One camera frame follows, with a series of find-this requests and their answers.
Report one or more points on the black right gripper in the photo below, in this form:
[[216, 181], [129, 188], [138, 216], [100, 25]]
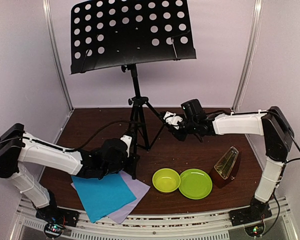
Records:
[[182, 136]]

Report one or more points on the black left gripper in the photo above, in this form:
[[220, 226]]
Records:
[[134, 159]]

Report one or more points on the blue sheet music paper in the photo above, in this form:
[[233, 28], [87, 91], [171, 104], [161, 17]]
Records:
[[101, 197]]

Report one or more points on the black perforated music stand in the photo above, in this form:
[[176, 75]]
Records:
[[124, 33]]

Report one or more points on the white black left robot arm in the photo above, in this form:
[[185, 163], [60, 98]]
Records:
[[18, 147]]

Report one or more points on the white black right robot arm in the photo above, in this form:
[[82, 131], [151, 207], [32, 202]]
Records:
[[271, 124]]

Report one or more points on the lavender paper sheet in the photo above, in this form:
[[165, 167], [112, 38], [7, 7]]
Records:
[[138, 188]]

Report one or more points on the lime green bowl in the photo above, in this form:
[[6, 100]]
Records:
[[166, 180]]

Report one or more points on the lime green plate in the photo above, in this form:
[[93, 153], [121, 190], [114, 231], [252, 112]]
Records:
[[195, 184]]

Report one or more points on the brown wooden metronome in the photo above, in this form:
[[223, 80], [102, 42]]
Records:
[[226, 168]]

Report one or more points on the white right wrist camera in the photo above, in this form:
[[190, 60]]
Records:
[[173, 120]]

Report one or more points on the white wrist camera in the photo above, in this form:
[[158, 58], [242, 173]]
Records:
[[173, 120], [127, 140]]

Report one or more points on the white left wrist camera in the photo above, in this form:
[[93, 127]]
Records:
[[127, 140]]

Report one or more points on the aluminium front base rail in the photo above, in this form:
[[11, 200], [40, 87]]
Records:
[[210, 225]]

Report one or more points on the aluminium left corner post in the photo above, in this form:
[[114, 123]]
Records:
[[56, 57]]

